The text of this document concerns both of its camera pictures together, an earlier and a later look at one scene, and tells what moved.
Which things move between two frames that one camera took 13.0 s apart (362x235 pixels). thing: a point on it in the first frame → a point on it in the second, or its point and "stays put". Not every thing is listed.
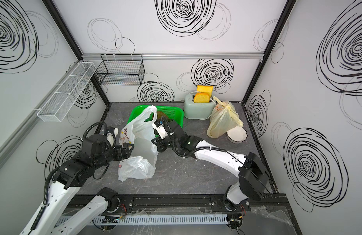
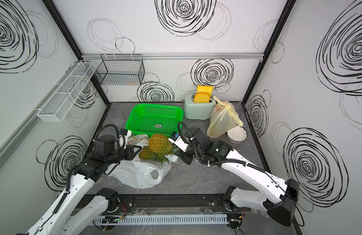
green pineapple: [160, 114] → [161, 146]
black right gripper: [159, 143] → [186, 159]
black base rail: [241, 203] stays put
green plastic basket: [176, 113] stays put
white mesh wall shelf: [56, 107] stays put
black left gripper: [127, 152] stays put
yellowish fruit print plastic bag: [223, 118] stays put
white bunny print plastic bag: [141, 164] → [140, 173]
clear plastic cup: [116, 117] stays put
